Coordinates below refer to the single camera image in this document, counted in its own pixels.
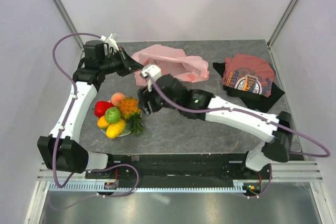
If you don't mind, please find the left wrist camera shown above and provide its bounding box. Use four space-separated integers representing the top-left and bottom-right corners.
100 33 119 55

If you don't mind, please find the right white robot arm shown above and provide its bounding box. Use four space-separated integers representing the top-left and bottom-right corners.
138 72 292 179

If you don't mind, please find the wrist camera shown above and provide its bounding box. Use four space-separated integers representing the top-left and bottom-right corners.
100 33 119 55
140 64 162 92

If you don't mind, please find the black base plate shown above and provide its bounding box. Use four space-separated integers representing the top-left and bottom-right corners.
85 153 270 187

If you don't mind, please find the pink plastic bag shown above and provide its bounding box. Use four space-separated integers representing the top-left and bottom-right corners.
132 44 209 83

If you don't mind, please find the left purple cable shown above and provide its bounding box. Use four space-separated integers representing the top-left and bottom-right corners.
48 33 140 211

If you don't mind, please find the white fruit plate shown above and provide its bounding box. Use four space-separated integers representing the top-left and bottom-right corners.
100 112 142 137

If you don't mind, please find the orange green mango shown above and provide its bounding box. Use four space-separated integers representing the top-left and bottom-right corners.
97 115 111 129

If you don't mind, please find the right aluminium frame post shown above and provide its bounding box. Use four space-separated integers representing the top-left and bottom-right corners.
267 0 300 50

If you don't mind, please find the red apple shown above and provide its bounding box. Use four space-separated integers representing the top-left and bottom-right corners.
94 101 114 118

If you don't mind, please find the red printed t-shirt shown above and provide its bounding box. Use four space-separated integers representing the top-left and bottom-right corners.
223 54 275 97

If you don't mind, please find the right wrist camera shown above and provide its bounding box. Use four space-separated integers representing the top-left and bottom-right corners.
140 64 162 92

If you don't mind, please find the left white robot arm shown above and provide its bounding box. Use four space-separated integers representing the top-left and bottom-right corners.
37 35 143 178

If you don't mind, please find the yellow mango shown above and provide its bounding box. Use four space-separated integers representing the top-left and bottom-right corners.
106 119 127 139

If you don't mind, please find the pineapple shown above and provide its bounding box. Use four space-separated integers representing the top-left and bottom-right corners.
118 97 145 136

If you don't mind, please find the black cloth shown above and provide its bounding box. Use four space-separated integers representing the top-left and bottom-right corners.
213 62 285 113

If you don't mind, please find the slotted cable duct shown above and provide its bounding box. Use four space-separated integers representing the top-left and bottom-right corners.
48 182 246 193

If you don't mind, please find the green apple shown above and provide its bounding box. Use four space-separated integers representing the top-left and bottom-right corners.
104 107 122 124

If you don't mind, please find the left aluminium frame post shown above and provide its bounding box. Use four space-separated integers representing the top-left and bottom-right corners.
36 0 87 50

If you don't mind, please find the aluminium frame post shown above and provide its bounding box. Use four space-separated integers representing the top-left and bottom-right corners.
36 0 87 50
267 0 300 50

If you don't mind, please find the peach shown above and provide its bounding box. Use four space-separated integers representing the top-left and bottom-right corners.
110 92 126 106

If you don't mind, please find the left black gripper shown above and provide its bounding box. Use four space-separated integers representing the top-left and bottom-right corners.
100 47 144 77

